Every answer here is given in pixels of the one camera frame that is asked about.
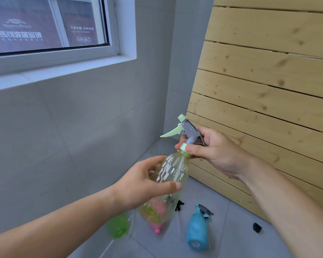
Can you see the person's left forearm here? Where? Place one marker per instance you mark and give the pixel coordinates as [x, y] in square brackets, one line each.
[56, 228]

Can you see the person's left hand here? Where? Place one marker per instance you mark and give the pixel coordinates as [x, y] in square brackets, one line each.
[134, 185]

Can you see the white framed window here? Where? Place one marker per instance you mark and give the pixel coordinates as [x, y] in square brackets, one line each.
[51, 26]

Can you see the blue spray bottle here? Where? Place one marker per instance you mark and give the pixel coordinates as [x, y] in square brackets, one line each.
[197, 228]

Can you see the black spray head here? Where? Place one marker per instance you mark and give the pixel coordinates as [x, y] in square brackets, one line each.
[179, 205]

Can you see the person's right hand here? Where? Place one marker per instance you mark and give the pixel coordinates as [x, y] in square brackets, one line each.
[223, 155]

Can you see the pink plastic bottle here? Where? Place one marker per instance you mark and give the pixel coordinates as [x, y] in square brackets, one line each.
[157, 227]

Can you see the person's right thumb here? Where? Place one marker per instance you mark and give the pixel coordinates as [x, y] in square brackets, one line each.
[202, 150]

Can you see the grey and green spray head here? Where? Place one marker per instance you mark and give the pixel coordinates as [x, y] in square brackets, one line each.
[190, 130]

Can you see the wooden slatted panel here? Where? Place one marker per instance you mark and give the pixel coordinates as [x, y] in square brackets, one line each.
[263, 83]

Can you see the clear yellowish plastic spray bottle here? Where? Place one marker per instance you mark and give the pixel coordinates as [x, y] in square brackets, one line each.
[175, 169]

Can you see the person's right forearm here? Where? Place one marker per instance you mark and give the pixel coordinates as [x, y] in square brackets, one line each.
[293, 212]

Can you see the person's left thumb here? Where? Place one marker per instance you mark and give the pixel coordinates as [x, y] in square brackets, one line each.
[164, 186]

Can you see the green plastic bottle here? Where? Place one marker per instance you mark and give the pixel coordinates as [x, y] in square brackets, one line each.
[118, 225]

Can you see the small black plastic part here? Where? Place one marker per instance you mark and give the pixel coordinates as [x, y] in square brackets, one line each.
[257, 228]

